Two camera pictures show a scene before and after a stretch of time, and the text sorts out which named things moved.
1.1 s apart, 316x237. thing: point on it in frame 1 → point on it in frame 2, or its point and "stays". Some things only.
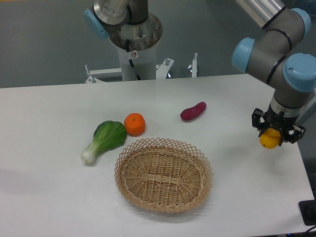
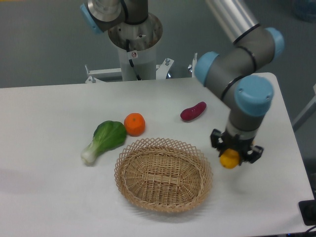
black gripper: [278, 121] → [241, 145]
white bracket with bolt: [193, 68] stays
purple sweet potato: [191, 113] stays
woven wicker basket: [163, 175] stays
